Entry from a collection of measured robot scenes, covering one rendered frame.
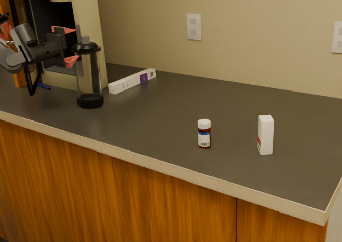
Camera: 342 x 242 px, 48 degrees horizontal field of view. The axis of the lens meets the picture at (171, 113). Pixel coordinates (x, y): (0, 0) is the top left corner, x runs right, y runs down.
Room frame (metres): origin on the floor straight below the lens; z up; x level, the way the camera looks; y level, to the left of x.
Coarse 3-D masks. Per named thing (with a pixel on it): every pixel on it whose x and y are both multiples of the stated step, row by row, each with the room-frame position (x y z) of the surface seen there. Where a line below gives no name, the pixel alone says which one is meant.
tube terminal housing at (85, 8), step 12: (72, 0) 1.55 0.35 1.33; (84, 0) 1.57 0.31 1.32; (96, 0) 1.62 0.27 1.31; (84, 12) 1.56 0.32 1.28; (96, 12) 1.61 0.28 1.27; (84, 24) 1.55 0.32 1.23; (96, 24) 1.61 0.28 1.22; (36, 36) 1.71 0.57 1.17; (96, 36) 1.60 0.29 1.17; (48, 72) 1.69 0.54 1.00; (48, 84) 1.70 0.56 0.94; (60, 84) 1.65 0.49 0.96; (72, 84) 1.60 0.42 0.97
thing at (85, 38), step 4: (84, 36) 1.42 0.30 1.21; (88, 36) 1.43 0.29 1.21; (84, 40) 1.42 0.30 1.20; (88, 40) 1.42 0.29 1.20; (76, 44) 1.41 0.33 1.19; (80, 44) 1.41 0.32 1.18; (84, 44) 1.41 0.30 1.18; (88, 44) 1.41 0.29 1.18; (92, 44) 1.41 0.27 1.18; (96, 44) 1.43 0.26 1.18; (76, 48) 1.39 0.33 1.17; (80, 48) 1.39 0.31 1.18; (84, 48) 1.39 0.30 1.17; (88, 48) 1.39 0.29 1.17; (92, 48) 1.40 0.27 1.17
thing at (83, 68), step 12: (72, 48) 1.40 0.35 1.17; (96, 48) 1.40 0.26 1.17; (84, 60) 1.38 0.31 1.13; (96, 60) 1.40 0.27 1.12; (84, 72) 1.38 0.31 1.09; (96, 72) 1.40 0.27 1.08; (84, 84) 1.38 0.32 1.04; (96, 84) 1.39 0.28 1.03; (84, 96) 1.38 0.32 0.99; (96, 96) 1.39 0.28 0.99
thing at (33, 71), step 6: (18, 0) 1.55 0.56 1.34; (18, 6) 1.53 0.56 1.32; (24, 6) 1.66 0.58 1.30; (12, 12) 1.41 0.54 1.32; (18, 12) 1.50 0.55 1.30; (24, 12) 1.63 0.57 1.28; (18, 18) 1.48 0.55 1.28; (24, 18) 1.60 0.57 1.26; (30, 66) 1.50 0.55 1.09; (36, 66) 1.64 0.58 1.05; (24, 72) 1.41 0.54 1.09; (30, 72) 1.48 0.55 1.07; (36, 72) 1.61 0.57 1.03; (30, 90) 1.41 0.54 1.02
